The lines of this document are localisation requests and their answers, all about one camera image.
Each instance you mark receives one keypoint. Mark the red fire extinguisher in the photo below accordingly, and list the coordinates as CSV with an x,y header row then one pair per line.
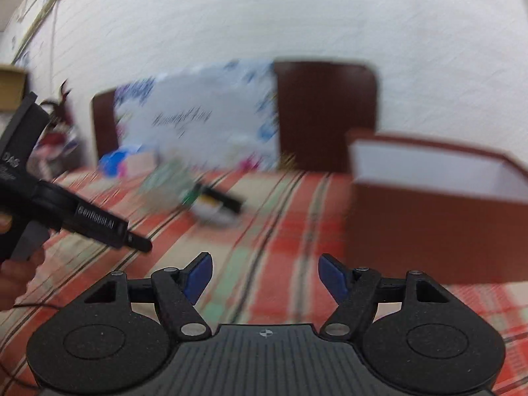
x,y
60,128

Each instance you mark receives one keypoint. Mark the blue and pink packets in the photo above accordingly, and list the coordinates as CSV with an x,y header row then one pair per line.
x,y
111,163

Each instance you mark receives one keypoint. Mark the white blue printed bag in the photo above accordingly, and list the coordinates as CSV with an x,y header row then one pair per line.
x,y
194,123

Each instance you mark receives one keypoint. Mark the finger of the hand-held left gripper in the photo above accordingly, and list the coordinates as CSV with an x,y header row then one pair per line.
x,y
139,242

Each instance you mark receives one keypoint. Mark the plaid bed sheet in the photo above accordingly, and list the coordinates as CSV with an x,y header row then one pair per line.
x,y
268,247

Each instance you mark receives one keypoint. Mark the brown box with white inside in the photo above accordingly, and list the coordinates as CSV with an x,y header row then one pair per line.
x,y
416,231

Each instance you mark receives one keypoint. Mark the cardboard box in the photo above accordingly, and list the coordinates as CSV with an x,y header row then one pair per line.
x,y
11,86

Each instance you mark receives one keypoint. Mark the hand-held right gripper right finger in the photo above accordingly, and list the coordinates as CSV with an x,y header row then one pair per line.
x,y
333,277

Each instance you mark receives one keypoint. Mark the dark brown wooden headboard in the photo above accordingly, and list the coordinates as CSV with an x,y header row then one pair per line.
x,y
326,115

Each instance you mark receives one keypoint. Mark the person's left hand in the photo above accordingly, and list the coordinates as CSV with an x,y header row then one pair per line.
x,y
14,280

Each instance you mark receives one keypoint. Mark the black and white object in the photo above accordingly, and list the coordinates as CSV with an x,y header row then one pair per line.
x,y
218,206

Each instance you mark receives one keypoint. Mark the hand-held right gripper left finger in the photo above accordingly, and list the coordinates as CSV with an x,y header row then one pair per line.
x,y
199,275

